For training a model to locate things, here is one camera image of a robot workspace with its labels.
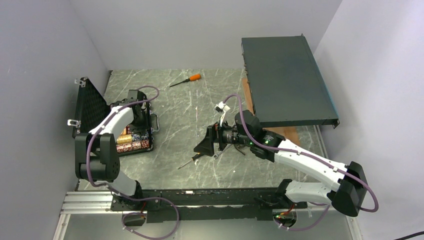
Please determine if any wooden board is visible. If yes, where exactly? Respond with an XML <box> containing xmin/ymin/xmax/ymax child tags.
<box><xmin>241</xmin><ymin>77</ymin><xmax>301</xmax><ymax>146</ymax></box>

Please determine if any black poker chip case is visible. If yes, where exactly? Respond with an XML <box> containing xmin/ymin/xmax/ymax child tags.
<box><xmin>67</xmin><ymin>77</ymin><xmax>159</xmax><ymax>157</ymax></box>

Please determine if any black yellow short screwdriver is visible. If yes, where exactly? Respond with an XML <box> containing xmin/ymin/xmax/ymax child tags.
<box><xmin>177</xmin><ymin>153</ymin><xmax>203</xmax><ymax>170</ymax></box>

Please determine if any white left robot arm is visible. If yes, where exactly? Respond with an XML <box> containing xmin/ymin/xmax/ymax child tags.
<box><xmin>75</xmin><ymin>89</ymin><xmax>152</xmax><ymax>210</ymax></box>

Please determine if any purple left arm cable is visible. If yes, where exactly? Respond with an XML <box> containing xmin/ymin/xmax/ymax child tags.
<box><xmin>85</xmin><ymin>85</ymin><xmax>180</xmax><ymax>240</ymax></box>

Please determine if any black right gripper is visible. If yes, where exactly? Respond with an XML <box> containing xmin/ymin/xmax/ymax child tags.
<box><xmin>194</xmin><ymin>116</ymin><xmax>253</xmax><ymax>156</ymax></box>

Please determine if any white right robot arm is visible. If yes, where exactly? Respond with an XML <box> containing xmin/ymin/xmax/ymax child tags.
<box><xmin>193</xmin><ymin>110</ymin><xmax>368</xmax><ymax>217</ymax></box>

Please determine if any dark grey rack unit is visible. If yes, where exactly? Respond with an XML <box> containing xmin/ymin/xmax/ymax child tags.
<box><xmin>241</xmin><ymin>35</ymin><xmax>340</xmax><ymax>128</ymax></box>

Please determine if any orange handled screwdriver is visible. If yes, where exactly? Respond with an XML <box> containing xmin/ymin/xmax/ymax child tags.
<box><xmin>169</xmin><ymin>73</ymin><xmax>202</xmax><ymax>88</ymax></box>

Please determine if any silver ratchet wrench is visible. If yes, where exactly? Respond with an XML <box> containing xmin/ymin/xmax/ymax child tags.
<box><xmin>212</xmin><ymin>144</ymin><xmax>233</xmax><ymax>160</ymax></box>

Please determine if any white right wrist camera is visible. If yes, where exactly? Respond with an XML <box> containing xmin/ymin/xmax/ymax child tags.
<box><xmin>215</xmin><ymin>101</ymin><xmax>231</xmax><ymax>127</ymax></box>

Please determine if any dark metal clamp tool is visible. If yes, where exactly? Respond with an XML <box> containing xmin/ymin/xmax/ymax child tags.
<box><xmin>234</xmin><ymin>145</ymin><xmax>246</xmax><ymax>156</ymax></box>

